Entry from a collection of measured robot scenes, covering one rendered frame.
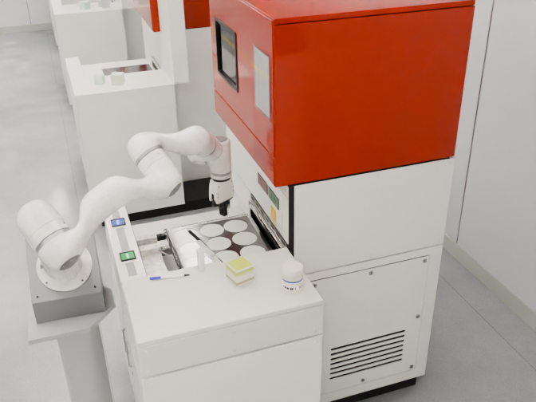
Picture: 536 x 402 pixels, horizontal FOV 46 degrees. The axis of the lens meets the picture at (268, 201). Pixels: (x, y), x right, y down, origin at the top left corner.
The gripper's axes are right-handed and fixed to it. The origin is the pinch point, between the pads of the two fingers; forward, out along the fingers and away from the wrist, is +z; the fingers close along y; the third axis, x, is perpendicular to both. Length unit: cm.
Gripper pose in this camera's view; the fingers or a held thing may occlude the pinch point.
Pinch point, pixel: (222, 210)
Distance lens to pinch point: 258.6
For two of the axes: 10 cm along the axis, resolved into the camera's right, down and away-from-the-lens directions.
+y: -6.9, 3.6, -6.3
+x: 7.3, 3.2, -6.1
